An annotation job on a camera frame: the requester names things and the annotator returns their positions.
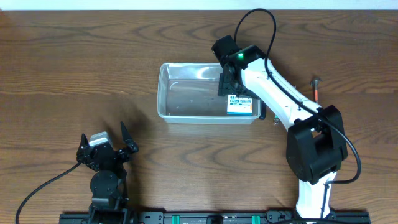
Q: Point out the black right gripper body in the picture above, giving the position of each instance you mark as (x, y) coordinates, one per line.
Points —
(226, 86)

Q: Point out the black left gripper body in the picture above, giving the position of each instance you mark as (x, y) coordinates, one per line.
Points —
(106, 154)

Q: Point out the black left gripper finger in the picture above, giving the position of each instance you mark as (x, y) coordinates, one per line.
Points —
(131, 145)
(83, 145)

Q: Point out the blue white screwdriver box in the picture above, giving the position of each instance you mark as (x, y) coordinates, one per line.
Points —
(239, 105)

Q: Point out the clear plastic container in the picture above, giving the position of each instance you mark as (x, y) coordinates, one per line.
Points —
(188, 94)

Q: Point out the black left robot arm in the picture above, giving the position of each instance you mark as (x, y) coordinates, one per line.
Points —
(108, 185)

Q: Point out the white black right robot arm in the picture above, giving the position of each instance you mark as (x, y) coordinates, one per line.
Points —
(316, 144)

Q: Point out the black yellow screwdriver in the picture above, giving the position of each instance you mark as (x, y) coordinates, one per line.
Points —
(263, 111)

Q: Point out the silver combination wrench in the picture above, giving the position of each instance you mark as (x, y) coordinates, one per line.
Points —
(276, 120)

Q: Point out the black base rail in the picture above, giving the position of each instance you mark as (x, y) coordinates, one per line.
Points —
(271, 216)

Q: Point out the small black handled hammer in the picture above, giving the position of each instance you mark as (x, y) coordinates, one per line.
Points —
(315, 83)

